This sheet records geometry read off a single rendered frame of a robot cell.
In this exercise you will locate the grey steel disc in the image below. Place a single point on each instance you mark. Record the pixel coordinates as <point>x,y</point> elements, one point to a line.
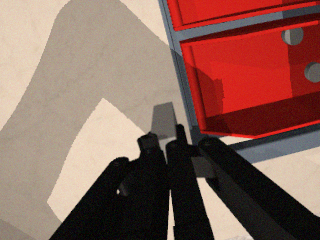
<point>312,72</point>
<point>292,36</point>

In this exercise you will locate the dark grey metal shelf rack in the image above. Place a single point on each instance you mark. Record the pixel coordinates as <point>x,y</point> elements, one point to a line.
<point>254,150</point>

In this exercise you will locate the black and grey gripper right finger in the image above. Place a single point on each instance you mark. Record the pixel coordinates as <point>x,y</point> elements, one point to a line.
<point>264,209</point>

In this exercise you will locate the red bin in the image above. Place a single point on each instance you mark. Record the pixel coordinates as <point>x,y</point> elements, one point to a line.
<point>254,87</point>
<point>194,12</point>

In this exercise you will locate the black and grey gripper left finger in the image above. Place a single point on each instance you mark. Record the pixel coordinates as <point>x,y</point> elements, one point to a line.
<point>99,213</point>

